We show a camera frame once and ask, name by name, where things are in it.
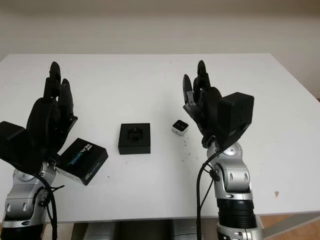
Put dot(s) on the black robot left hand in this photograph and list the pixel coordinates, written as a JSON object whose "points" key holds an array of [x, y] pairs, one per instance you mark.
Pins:
{"points": [[42, 120]]}

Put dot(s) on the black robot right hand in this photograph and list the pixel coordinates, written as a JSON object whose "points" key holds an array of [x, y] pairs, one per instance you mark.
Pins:
{"points": [[208, 110]]}

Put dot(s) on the small silver black camera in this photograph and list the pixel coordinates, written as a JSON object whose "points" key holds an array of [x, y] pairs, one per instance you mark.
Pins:
{"points": [[179, 126]]}

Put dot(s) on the black RealSense box lid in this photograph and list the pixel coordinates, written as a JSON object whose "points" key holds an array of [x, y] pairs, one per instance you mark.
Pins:
{"points": [[85, 155]]}

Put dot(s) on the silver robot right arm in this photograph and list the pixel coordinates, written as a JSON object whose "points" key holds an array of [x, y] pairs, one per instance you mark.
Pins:
{"points": [[235, 175]]}

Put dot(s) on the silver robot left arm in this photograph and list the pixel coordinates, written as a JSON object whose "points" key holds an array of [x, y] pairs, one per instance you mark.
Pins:
{"points": [[22, 200]]}

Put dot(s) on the grey robot body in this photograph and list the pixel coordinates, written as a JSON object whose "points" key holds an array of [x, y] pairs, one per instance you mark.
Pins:
{"points": [[140, 230]]}

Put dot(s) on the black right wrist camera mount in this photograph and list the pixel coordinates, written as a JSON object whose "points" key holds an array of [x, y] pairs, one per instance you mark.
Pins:
{"points": [[237, 112]]}

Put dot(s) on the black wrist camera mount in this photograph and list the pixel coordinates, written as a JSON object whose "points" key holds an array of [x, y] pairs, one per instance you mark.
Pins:
{"points": [[237, 112], [12, 140]]}

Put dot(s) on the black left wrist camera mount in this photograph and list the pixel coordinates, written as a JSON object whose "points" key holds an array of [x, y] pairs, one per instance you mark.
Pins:
{"points": [[12, 140]]}

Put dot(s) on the black camera box base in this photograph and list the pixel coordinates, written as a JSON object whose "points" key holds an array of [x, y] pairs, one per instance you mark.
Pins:
{"points": [[135, 147]]}

